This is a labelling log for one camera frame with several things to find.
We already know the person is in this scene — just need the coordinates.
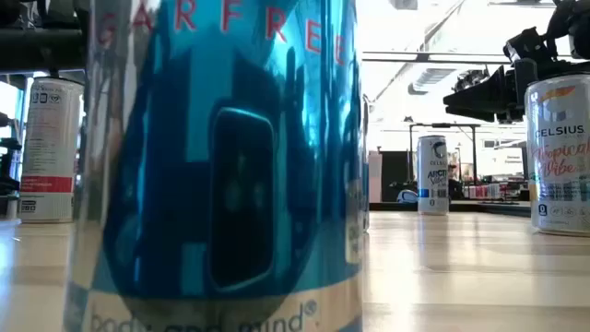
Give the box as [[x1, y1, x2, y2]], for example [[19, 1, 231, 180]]
[[447, 163, 465, 200]]

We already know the overhead horizontal metal rail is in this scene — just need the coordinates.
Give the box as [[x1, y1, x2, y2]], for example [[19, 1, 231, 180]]
[[361, 50, 513, 65]]

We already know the blue beverage can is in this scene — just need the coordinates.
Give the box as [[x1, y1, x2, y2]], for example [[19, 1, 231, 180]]
[[62, 0, 365, 332]]

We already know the pale pink panel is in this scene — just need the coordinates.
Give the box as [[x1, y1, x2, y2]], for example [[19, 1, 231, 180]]
[[368, 150, 383, 204]]

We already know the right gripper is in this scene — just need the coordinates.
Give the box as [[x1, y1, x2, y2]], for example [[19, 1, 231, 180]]
[[442, 58, 540, 124]]

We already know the row of pink boxes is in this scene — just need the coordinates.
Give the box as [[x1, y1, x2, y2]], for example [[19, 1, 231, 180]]
[[463, 183, 502, 200]]

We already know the black ceiling spotlight cluster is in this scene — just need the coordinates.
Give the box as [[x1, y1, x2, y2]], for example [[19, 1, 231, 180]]
[[454, 68, 490, 92]]

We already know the black equipment stand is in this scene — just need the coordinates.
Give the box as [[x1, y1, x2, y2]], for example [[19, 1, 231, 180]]
[[0, 113, 23, 197]]

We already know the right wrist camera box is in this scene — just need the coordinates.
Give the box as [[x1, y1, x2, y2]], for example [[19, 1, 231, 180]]
[[502, 26, 552, 64]]

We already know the black metal gantry frame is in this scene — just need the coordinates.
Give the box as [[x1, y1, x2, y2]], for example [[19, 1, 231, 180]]
[[407, 122, 481, 185]]

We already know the white blue rounded device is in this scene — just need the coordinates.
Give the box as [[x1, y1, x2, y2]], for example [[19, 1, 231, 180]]
[[395, 188, 419, 205]]

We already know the black aluminium rig frame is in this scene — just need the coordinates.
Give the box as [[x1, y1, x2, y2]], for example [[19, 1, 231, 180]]
[[368, 200, 532, 218]]

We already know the white printed wall sign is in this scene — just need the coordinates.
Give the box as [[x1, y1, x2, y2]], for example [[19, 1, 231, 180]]
[[478, 148, 525, 177]]

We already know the white Arctic Vibe Celsius can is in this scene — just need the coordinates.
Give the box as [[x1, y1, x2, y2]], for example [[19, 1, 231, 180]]
[[416, 134, 451, 217]]

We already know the white can red stripe label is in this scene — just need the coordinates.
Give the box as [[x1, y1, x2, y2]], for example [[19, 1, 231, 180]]
[[18, 76, 86, 225]]

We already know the black partition panel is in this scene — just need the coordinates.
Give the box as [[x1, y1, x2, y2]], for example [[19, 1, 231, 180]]
[[380, 149, 412, 203]]

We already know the white Tropical Vibe Celsius can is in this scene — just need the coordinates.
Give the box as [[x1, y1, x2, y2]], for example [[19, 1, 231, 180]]
[[524, 73, 590, 238]]

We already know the ceiling air duct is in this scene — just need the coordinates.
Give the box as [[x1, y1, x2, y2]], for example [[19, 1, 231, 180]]
[[407, 67, 457, 97]]

